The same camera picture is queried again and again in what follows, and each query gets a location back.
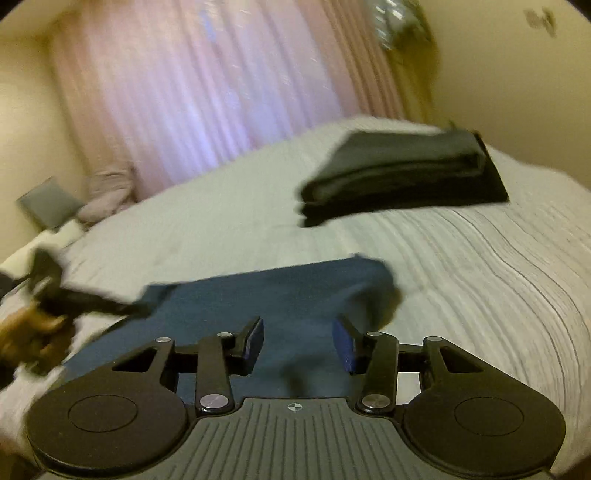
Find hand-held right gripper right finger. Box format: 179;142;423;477
332;314;486;414

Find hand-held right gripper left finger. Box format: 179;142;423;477
112;316;265;415

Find blue denim jeans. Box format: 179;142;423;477
62;254;402;402

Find dark shiny hanging decoration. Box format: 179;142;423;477
374;0;435;51

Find long white pillow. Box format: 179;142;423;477
0;222;88;282

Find grey pillow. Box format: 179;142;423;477
17;176;86;230

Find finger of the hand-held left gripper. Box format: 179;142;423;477
39;284;155;320

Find person's left hand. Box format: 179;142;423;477
0;305;75;376

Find bed with grey striped sheet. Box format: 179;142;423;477
0;115;591;480

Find pink curtain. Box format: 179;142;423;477
51;0;416;199

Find black garment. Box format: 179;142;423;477
300;131;510;229

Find pink blanket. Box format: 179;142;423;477
76;164;139;227

